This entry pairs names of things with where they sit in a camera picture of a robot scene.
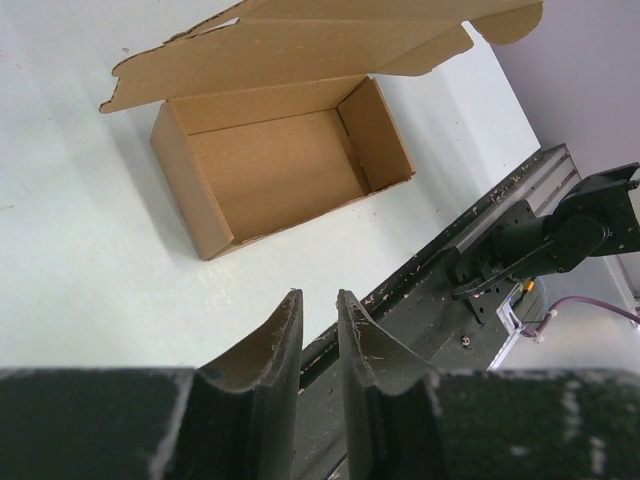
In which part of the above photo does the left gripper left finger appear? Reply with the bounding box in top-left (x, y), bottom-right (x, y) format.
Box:
top-left (194, 289), bottom-right (303, 479)

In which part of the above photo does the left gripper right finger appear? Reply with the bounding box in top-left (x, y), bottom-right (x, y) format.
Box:
top-left (337, 290), bottom-right (438, 479)

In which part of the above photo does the brown cardboard box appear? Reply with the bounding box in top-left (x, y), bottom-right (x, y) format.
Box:
top-left (100, 1), bottom-right (543, 260)

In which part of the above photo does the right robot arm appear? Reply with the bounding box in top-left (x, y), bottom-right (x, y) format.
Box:
top-left (451, 162), bottom-right (639, 300)

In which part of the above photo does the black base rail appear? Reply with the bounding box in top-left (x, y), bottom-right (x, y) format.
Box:
top-left (294, 144), bottom-right (581, 480)

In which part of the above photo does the aluminium frame rail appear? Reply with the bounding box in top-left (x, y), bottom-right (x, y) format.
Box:
top-left (519, 144), bottom-right (581, 217)

